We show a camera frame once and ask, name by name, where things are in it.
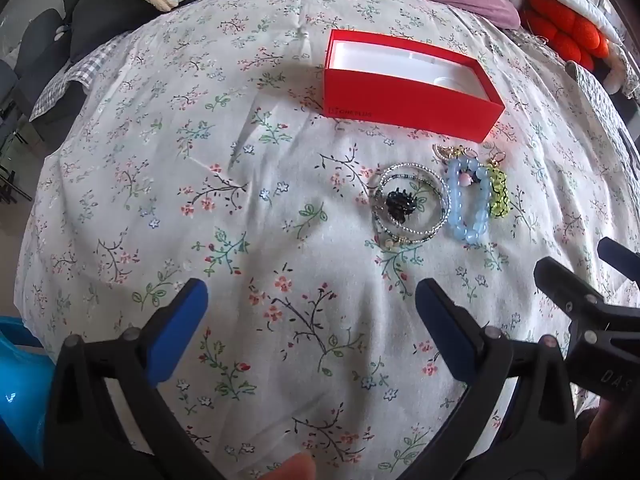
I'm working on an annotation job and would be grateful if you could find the floral bedsheet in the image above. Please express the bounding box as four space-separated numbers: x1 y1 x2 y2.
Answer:
12 0 640 480

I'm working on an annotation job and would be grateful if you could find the orange knotted cushion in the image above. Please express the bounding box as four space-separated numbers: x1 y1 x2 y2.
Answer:
520 0 610 72

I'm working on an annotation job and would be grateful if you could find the dark thin bead bracelet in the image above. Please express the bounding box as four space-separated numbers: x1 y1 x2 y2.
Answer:
377 172 451 233

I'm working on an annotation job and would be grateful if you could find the silver bead bracelet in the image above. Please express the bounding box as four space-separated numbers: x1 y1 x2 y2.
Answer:
371 161 451 246

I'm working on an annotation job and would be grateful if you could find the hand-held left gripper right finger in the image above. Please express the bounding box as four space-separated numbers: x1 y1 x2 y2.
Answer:
395 277 581 480

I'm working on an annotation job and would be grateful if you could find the person's left hand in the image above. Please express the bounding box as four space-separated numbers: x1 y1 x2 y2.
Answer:
260 452 317 480

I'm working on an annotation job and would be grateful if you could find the person's right hand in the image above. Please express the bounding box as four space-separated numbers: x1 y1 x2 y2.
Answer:
582 400 640 480

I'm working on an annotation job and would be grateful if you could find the grey patterned cushion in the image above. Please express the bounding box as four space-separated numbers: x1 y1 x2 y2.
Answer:
565 60 640 161

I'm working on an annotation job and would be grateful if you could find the black pillow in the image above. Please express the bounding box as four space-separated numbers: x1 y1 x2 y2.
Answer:
65 0 216 63

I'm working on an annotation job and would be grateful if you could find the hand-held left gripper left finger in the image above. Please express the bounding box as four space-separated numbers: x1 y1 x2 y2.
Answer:
47 277 226 480

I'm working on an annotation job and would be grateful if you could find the black hair claw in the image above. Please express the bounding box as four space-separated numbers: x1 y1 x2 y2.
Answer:
384 187 428 226

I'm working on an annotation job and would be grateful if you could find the white fluffy cushion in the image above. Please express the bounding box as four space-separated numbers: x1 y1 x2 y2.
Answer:
602 60 627 96

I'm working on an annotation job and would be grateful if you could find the green and black bead bracelet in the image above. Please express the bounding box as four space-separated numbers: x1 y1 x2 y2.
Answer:
482 162 511 219

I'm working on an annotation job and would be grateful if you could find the dark grey chair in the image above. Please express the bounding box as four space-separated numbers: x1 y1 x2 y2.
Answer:
0 7 71 151

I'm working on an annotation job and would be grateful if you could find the light blue bead bracelet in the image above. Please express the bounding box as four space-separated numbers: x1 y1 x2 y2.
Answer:
445 156 493 246

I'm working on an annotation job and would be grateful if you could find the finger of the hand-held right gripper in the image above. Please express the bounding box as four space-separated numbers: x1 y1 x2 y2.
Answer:
534 257 608 343
597 237 640 281

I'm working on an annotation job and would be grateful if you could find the blue plastic bag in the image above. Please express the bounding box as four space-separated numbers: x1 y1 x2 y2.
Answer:
0 315 56 466

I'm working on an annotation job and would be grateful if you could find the red cardboard box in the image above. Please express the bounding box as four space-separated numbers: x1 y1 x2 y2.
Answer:
322 29 506 145

